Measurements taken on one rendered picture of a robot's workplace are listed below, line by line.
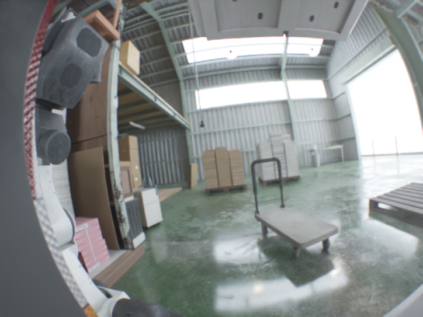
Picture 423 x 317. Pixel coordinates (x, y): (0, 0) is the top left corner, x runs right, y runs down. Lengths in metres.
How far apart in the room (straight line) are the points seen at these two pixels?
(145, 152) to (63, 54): 9.67
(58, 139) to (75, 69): 0.25
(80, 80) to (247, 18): 1.08
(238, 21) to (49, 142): 1.25
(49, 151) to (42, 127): 0.08
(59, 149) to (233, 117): 8.98
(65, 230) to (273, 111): 9.58
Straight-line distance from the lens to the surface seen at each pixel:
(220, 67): 9.89
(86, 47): 0.71
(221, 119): 9.33
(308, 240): 1.29
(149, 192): 2.48
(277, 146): 5.07
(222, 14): 1.31
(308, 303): 1.09
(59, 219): 0.71
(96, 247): 1.54
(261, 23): 1.40
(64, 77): 0.69
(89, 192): 1.81
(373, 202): 2.43
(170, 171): 9.61
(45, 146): 0.63
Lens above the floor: 0.79
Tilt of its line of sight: 1 degrees up
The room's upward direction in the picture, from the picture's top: 7 degrees counter-clockwise
